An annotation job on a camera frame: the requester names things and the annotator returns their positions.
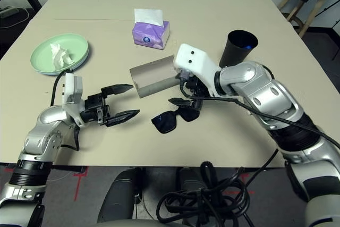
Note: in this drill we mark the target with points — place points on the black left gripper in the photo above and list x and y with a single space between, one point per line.
94 110

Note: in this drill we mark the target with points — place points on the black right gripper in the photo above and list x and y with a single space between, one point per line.
195 90

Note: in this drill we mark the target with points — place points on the black sunglasses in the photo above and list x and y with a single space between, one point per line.
164 123

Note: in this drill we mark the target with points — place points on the grey glasses case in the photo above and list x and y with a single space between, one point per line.
154 78

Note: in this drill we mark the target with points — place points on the white tissue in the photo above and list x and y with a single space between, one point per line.
59 57

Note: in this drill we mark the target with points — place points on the light green plate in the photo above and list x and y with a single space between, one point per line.
42 57

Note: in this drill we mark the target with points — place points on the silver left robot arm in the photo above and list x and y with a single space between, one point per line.
45 128

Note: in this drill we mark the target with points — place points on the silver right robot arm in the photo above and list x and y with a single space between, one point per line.
265 91

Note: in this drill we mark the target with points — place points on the light blue plate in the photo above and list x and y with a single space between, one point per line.
79 66

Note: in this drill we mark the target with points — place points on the black plastic cup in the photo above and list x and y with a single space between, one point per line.
233 51

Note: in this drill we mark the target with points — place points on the purple tissue pack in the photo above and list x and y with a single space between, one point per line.
148 33

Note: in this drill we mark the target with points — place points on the grey right robot leg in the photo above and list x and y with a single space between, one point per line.
188 179

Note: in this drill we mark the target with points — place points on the grey robot leg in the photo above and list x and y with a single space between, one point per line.
119 197
188 179

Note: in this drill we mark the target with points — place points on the grey left robot leg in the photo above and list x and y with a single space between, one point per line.
119 197

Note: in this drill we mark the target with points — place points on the grey robot waist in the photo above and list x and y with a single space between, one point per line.
132 223

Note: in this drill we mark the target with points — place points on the grey power adapter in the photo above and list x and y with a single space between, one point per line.
8 11

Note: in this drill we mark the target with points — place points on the wooden stool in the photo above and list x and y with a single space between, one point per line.
309 17

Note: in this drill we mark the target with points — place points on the black tripod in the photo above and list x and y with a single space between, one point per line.
329 6

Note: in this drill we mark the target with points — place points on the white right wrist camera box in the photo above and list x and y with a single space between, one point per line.
194 59

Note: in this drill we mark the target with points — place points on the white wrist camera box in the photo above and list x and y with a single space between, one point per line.
70 86
194 59

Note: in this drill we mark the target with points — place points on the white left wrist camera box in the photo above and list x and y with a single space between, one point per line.
70 86

